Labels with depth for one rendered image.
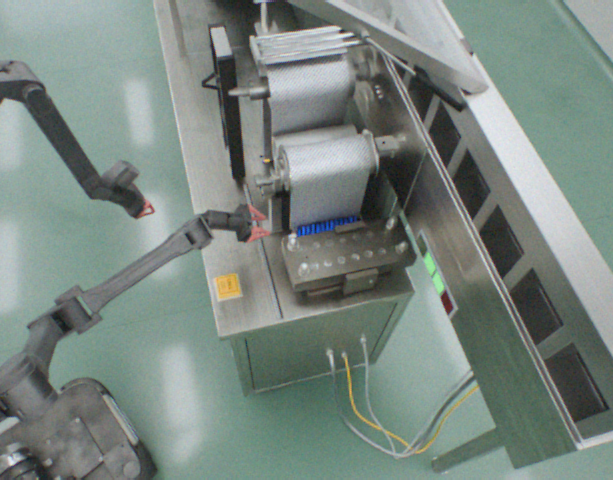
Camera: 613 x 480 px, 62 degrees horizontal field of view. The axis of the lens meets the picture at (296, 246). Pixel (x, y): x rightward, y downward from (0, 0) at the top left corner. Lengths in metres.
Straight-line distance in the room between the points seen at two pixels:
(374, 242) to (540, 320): 0.65
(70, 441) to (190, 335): 0.71
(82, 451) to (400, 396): 1.39
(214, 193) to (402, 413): 1.35
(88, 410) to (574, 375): 1.83
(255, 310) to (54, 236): 1.67
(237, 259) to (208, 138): 0.55
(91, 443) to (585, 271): 1.89
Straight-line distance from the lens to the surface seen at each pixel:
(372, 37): 0.98
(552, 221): 1.05
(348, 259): 1.60
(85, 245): 2.99
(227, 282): 1.68
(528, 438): 1.29
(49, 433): 2.41
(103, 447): 2.32
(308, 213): 1.60
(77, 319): 1.41
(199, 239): 1.47
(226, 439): 2.47
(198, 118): 2.14
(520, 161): 1.11
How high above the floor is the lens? 2.43
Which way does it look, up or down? 60 degrees down
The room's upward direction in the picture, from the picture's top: 3 degrees clockwise
